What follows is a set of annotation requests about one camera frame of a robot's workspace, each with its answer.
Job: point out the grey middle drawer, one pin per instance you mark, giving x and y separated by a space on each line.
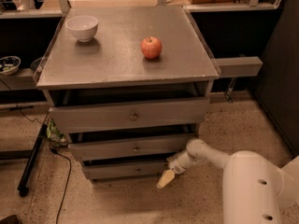
101 150

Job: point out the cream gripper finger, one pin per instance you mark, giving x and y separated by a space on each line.
166 178

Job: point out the white ceramic bowl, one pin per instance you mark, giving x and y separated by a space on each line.
83 28

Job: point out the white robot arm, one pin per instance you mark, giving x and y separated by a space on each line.
254 190

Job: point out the red apple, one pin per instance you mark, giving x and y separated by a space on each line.
151 47

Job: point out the grey bottom drawer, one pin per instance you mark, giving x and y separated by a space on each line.
128 169

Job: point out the grey side shelf beam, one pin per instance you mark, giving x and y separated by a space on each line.
239 66

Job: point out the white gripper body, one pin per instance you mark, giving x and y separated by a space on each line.
177 165

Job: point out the grey drawer cabinet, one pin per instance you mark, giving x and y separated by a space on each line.
111 69

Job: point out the grey drawer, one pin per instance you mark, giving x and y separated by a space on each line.
101 150
128 169
106 117

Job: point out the grey top drawer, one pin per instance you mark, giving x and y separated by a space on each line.
106 117

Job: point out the patterned small bowl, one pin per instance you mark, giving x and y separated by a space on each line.
9 65

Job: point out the green snack bag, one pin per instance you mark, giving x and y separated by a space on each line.
55 137

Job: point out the black metal bar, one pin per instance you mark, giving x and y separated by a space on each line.
22 189

